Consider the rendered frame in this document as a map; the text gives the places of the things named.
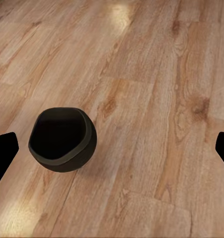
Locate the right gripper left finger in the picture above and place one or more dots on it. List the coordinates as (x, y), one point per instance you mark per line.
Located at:
(8, 150)

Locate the cauldron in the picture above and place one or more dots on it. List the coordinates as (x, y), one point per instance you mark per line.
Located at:
(63, 139)

